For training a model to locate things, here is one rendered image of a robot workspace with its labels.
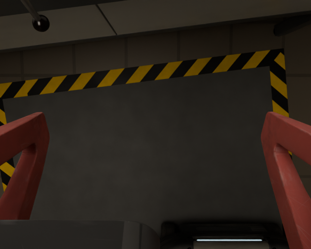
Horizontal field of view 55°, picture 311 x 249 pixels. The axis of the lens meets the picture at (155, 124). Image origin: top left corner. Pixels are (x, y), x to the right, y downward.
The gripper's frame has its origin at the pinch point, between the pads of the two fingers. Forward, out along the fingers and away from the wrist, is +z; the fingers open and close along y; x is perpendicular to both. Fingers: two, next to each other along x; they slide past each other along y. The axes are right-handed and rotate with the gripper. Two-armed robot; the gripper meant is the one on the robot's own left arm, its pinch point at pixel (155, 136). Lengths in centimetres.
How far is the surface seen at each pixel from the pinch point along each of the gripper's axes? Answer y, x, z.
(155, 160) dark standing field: 0, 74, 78
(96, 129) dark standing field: 23, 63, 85
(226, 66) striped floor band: -27, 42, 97
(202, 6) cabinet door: -9, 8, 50
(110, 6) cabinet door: 7.6, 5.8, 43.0
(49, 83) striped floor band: 41, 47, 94
